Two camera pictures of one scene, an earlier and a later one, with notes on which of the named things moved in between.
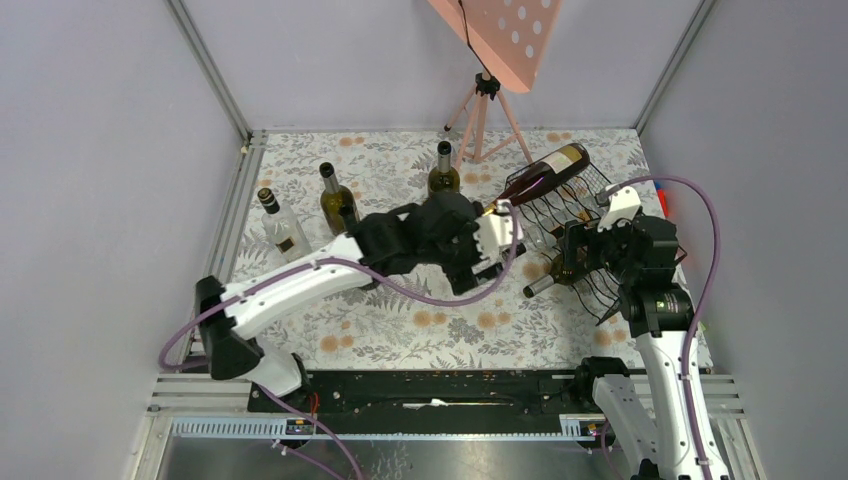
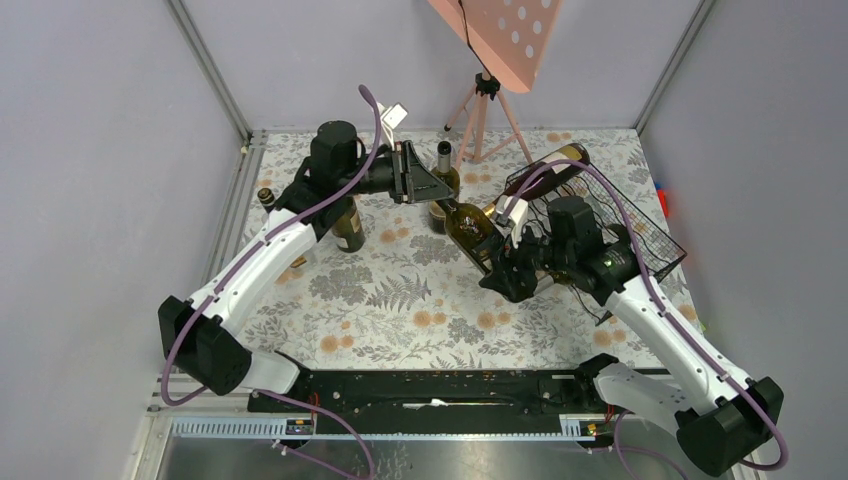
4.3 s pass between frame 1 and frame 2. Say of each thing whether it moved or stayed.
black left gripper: moved
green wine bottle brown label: stayed
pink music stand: stayed
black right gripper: moved
